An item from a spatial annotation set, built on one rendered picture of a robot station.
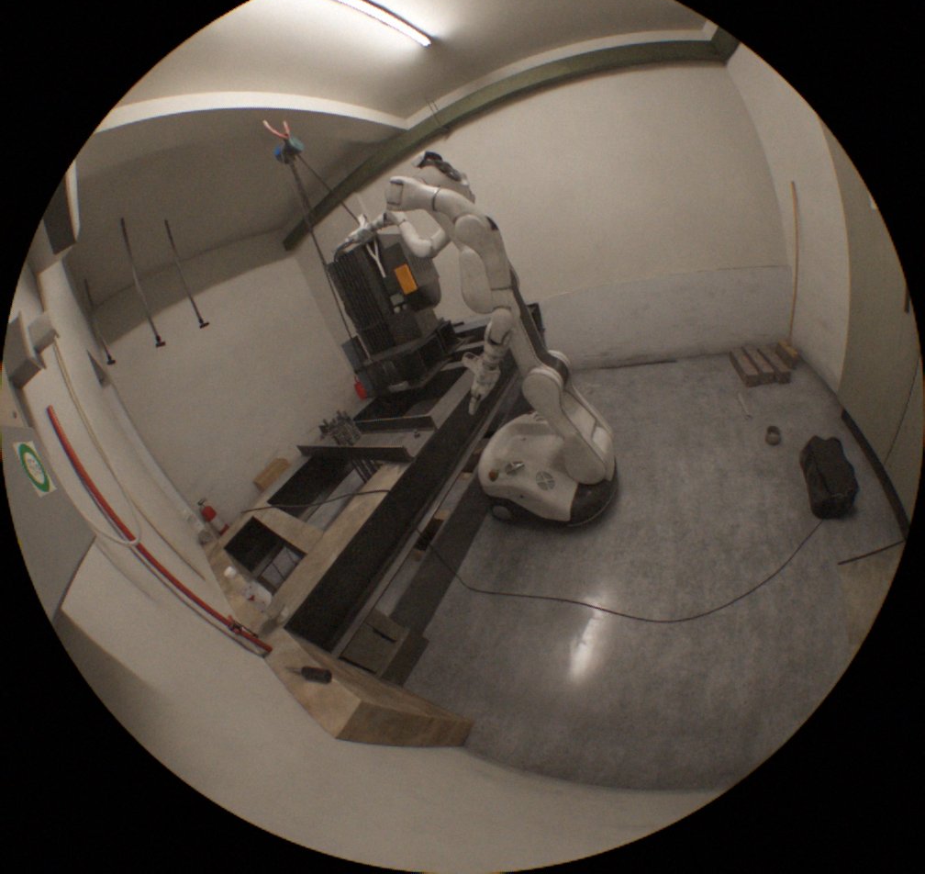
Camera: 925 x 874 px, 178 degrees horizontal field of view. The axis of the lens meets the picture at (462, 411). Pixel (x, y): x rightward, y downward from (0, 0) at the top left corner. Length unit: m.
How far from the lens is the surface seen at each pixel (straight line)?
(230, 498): 3.68
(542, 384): 1.10
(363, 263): 1.97
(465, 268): 1.06
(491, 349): 0.92
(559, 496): 1.30
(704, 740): 1.27
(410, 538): 1.18
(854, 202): 2.00
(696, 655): 1.27
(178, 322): 3.76
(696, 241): 2.73
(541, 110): 2.84
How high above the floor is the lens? 1.20
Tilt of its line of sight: 26 degrees down
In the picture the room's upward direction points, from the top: 24 degrees counter-clockwise
